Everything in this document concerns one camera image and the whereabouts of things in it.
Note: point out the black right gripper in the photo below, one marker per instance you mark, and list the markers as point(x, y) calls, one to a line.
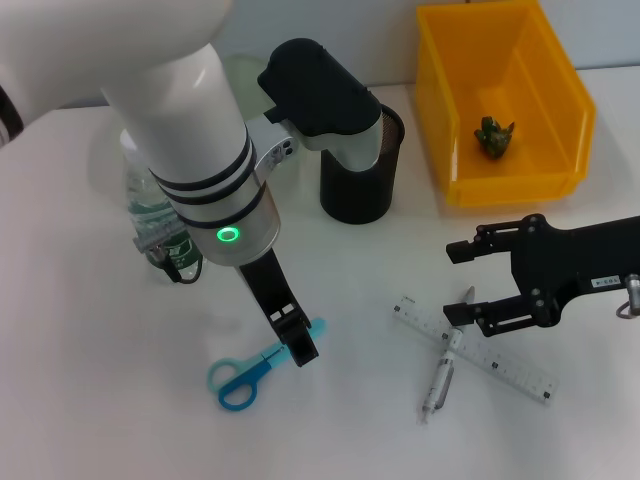
point(565, 260)

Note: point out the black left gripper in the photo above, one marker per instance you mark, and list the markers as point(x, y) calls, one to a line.
point(267, 285)

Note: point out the blue scissors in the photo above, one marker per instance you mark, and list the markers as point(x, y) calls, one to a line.
point(240, 370)

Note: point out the small green toy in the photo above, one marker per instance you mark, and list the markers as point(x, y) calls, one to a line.
point(494, 137)

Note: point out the clear green-label water bottle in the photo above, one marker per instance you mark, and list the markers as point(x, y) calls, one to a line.
point(145, 200)

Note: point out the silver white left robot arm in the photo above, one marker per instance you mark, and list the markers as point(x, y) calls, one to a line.
point(175, 100)

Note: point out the clear plastic ruler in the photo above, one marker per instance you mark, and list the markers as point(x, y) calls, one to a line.
point(510, 372)

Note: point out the silver pen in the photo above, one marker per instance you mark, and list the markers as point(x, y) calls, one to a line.
point(437, 387)

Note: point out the black mesh pen holder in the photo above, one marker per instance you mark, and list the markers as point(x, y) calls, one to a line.
point(360, 200)

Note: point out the green glass fruit plate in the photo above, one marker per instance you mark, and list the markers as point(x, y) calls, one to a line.
point(240, 85)

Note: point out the yellow plastic bin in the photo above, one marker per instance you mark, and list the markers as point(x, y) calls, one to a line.
point(530, 175)

